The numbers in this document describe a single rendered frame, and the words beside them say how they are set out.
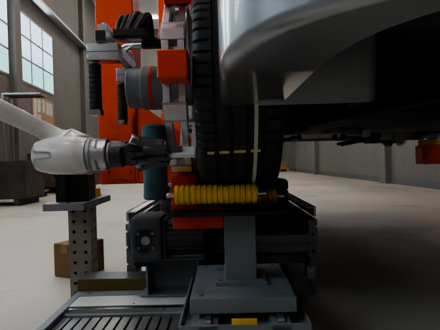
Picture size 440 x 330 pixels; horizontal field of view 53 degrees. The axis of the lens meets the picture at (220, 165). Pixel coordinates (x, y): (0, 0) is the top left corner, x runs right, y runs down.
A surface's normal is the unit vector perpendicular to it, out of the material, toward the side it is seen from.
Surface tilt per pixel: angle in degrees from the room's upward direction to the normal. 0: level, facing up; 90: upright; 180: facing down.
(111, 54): 90
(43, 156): 93
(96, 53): 90
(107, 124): 90
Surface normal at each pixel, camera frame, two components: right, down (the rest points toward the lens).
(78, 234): -0.01, 0.01
